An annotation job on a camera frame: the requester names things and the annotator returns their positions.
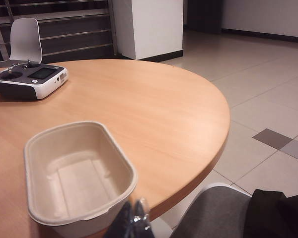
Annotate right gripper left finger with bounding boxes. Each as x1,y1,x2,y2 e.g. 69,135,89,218
103,199,134,238

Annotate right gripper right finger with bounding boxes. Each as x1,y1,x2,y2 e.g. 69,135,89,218
134,197,156,238

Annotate beige paper pulp tray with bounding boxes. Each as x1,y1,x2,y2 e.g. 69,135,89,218
23,120,138,237

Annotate white chair grey cushion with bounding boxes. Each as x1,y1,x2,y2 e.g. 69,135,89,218
161,182,253,238

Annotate black bag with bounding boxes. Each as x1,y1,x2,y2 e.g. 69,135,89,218
243,189,298,238

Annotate white black RC transmitter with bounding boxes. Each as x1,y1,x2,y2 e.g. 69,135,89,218
0,59,70,101

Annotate metal bar railing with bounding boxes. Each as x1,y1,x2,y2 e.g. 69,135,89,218
0,0,117,64

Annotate white shell chair wooden legs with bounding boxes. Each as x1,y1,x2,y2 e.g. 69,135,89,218
9,17,43,64

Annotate dark door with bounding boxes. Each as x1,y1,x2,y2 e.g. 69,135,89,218
183,0,223,35

